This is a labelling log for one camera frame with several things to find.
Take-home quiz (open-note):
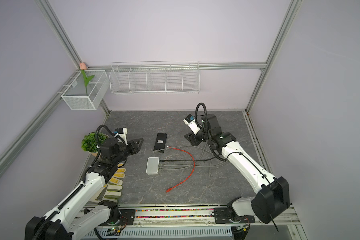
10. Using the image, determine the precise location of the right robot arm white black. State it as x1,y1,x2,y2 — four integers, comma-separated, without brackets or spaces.
184,114,290,224

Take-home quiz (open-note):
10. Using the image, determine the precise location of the white wire wall shelf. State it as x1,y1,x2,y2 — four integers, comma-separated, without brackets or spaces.
110,61,201,94

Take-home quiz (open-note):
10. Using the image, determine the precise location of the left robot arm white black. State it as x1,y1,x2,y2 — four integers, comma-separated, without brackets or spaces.
25,137,144,240

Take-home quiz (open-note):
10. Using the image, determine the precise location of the pink tulip artificial flower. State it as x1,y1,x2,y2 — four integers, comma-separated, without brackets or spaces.
79,63,95,96

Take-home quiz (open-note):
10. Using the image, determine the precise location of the red ethernet cable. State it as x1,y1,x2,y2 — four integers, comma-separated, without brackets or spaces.
164,146,196,194

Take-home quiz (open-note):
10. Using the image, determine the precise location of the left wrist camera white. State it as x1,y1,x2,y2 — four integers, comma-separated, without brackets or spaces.
114,128,128,146

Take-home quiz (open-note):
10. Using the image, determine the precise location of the yellow white work glove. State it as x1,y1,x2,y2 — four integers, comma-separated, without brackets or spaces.
89,168,126,203

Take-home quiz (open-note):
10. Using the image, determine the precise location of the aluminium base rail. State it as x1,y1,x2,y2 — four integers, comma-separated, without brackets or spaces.
47,204,301,230

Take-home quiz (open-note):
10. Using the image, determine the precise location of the black network switch box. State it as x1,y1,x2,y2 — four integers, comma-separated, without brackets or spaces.
154,133,167,153

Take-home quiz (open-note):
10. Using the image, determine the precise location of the black cable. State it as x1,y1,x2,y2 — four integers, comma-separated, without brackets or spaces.
158,155,217,164

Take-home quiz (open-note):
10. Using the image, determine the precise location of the green potted plant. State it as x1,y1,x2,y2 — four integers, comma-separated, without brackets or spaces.
81,132,109,156

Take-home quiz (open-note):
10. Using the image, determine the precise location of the white network switch box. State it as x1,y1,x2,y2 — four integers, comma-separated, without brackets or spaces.
146,157,160,175

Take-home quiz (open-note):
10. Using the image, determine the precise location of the white mesh wall basket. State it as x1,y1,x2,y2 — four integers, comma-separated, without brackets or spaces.
61,70,110,111

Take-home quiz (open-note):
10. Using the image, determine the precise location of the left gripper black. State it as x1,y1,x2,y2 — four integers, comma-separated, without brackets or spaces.
113,138,144,165

